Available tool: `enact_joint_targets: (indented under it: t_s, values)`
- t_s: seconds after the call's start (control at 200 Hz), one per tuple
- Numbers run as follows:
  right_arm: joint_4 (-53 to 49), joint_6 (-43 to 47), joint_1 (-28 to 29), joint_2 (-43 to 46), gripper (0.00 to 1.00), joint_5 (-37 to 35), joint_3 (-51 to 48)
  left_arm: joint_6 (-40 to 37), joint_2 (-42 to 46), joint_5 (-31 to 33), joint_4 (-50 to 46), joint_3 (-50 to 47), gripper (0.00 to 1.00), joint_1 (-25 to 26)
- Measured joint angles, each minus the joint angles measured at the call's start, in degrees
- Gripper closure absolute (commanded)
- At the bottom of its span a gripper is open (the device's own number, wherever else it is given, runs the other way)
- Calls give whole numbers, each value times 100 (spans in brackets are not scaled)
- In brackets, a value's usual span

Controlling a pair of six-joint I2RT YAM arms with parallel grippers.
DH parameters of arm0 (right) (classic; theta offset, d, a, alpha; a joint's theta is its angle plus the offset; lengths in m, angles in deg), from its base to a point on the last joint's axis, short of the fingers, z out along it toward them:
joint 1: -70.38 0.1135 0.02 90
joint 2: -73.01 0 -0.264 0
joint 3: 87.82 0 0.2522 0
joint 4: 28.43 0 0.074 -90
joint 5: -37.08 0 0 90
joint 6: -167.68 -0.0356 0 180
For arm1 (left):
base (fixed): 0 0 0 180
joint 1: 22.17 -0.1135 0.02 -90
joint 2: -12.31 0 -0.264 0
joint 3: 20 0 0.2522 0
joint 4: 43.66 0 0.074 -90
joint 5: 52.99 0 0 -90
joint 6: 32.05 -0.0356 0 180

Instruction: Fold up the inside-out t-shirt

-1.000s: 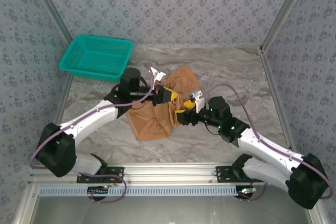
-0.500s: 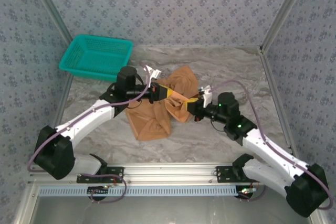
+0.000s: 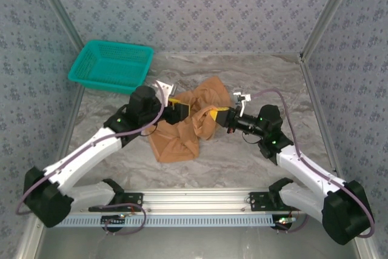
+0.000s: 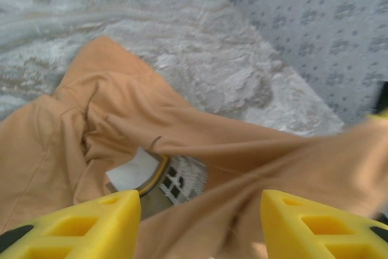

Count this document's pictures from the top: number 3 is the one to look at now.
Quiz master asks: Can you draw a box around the orange t-shirt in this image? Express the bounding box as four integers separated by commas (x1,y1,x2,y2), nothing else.
142,76,235,164

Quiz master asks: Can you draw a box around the teal plastic mesh basket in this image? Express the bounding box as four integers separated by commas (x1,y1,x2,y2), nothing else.
67,39,155,95

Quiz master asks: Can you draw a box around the small circuit board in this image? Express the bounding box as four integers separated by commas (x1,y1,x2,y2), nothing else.
273,215,297,230
101,215,127,226

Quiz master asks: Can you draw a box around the brushed metal panel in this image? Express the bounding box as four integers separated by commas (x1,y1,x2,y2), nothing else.
33,225,361,259

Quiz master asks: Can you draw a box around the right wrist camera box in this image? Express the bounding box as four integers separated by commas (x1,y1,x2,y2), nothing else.
232,90,252,117

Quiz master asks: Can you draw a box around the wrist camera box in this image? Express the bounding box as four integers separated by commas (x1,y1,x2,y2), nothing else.
153,79,176,96
232,90,252,117

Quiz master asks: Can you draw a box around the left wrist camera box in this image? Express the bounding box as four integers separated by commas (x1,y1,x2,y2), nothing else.
153,79,176,96

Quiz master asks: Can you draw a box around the thin aluminium table end rail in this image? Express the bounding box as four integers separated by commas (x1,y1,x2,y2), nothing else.
153,52,301,58

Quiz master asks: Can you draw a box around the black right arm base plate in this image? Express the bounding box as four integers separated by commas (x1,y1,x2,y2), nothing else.
249,191,292,212

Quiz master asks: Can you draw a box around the wide aluminium mounting rail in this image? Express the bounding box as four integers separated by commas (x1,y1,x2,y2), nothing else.
71,188,325,214

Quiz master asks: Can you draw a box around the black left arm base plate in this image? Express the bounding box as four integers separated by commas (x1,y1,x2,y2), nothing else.
88,192,144,213

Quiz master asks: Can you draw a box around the slotted pale cable duct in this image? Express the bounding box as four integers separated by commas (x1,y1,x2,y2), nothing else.
56,214,281,228

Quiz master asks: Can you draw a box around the slanted aluminium frame post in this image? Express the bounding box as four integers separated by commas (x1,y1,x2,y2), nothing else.
30,0,92,62
299,0,363,59

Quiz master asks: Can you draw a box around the short aluminium frame leg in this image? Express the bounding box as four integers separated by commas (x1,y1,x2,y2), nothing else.
13,227,46,259
354,239,381,259

